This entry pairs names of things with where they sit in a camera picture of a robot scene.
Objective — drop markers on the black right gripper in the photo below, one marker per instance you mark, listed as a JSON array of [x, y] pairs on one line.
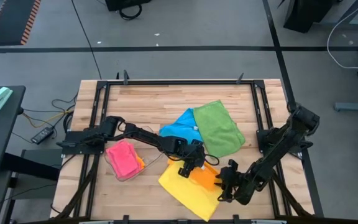
[[236, 183]]

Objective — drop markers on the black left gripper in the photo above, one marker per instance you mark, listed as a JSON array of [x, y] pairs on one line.
[[193, 155]]

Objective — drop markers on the blue microfiber towel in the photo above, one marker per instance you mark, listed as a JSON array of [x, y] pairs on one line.
[[182, 127]]

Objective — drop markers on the yellow microfiber towel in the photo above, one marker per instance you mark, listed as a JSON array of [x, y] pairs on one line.
[[182, 189]]

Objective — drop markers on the green microfiber towel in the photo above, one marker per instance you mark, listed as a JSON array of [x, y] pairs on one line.
[[219, 127]]

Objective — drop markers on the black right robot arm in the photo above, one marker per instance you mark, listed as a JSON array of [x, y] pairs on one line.
[[278, 152]]

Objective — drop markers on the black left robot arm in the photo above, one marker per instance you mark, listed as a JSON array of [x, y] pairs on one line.
[[148, 138]]

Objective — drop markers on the clear plastic bin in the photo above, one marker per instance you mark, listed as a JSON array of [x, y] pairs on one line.
[[149, 163]]

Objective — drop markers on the grey desk foot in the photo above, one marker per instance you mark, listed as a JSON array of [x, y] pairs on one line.
[[356, 107]]

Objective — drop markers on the black power adapter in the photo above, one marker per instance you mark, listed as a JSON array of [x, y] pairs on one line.
[[42, 135]]

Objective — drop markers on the black equipment box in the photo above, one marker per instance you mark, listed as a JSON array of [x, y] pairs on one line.
[[126, 3]]

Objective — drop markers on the black cabinet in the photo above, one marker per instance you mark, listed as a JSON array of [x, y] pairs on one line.
[[303, 15]]

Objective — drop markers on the black orange-edged floor mat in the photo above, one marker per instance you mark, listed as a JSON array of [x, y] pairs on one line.
[[11, 21]]

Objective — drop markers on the black frame post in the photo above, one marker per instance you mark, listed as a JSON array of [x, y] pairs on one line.
[[126, 77], [240, 78], [125, 217], [236, 217]]

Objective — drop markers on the black aluminium table frame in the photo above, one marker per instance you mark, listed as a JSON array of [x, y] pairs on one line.
[[179, 82]]

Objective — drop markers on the grey desk frame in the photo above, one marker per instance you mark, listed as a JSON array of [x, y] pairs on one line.
[[353, 25]]

